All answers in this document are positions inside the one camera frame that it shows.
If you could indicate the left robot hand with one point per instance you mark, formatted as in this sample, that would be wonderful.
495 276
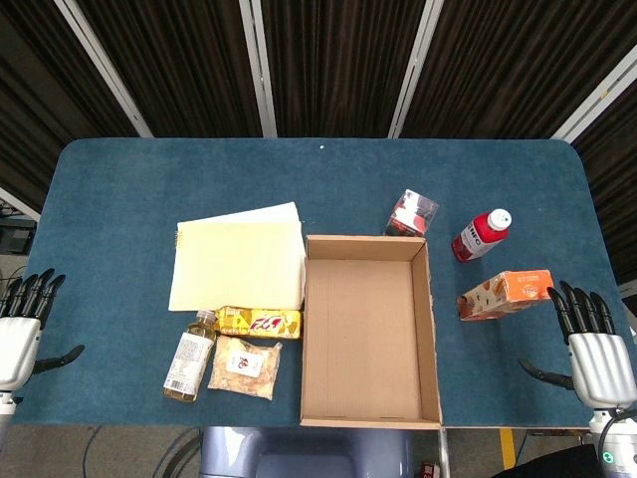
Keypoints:
20 348

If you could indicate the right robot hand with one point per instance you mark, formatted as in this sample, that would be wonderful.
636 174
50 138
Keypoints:
599 368

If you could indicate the orange snack carton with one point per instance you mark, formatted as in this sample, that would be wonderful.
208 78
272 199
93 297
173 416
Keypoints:
502 296

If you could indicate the red juice bottle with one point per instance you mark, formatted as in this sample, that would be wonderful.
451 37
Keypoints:
475 239

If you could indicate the clear red snack cup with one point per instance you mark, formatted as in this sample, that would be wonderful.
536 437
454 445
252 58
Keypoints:
410 214

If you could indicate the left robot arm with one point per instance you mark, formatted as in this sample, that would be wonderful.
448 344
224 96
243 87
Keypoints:
6 413

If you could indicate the open cardboard box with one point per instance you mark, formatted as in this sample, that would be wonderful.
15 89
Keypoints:
363 338

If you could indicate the person in black clothes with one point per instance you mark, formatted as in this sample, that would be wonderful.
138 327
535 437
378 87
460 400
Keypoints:
547 463

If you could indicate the yellow tea bottle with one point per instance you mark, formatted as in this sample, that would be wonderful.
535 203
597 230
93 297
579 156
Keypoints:
189 358

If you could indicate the white metal table leg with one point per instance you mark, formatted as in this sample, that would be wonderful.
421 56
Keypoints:
444 453

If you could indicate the blue felt table cover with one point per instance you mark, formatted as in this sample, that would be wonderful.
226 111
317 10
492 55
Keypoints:
149 174

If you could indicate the clear bag of pastries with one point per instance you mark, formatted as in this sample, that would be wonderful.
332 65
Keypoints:
244 366

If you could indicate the gold biscuit packet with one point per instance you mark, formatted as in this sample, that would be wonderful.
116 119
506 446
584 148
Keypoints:
259 323

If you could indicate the blue-grey robot torso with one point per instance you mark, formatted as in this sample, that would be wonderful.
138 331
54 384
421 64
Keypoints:
298 453

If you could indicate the white partition post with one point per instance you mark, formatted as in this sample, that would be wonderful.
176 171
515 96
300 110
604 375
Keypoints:
415 70
597 94
259 70
104 70

